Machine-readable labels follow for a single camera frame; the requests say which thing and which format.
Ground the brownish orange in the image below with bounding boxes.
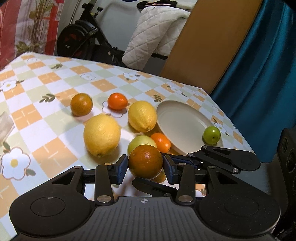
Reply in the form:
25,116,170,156
128,144,164,180
70,93,93,117

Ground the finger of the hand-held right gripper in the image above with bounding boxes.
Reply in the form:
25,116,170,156
132,177,178,197
162,146,262,174

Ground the large yellow lemon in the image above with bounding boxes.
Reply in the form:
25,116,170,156
83,113,121,158

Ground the cream round plate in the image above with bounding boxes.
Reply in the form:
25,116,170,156
156,100,224,156

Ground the small yellow lemon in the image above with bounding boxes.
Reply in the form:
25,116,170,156
128,100,158,133

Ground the wooden board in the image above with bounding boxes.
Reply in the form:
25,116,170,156
159,0,264,94

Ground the oval bright orange tangerine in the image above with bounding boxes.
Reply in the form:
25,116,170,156
150,133,171,153

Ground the teal curtain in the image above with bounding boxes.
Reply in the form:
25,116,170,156
209,0,296,164

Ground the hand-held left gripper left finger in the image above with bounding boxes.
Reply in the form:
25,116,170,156
52,155,129,206

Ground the small tan round fruit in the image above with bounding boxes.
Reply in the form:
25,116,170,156
151,170,166,183

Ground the white quilted blanket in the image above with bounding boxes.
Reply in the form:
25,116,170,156
122,6,191,71

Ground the small green apple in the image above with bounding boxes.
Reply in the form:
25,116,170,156
203,126,221,145

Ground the round bright orange tangerine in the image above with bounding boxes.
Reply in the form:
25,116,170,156
107,93,128,110

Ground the yellow-green round fruit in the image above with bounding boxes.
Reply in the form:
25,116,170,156
127,136,158,156

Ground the black exercise bike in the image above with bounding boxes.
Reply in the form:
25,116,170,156
57,6,167,70

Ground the pale grey flat object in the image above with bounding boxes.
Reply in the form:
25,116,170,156
0,111,15,143

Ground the red printed backdrop cloth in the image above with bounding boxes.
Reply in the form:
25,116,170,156
0,0,63,70

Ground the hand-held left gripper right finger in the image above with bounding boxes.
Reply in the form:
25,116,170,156
164,155,234,205

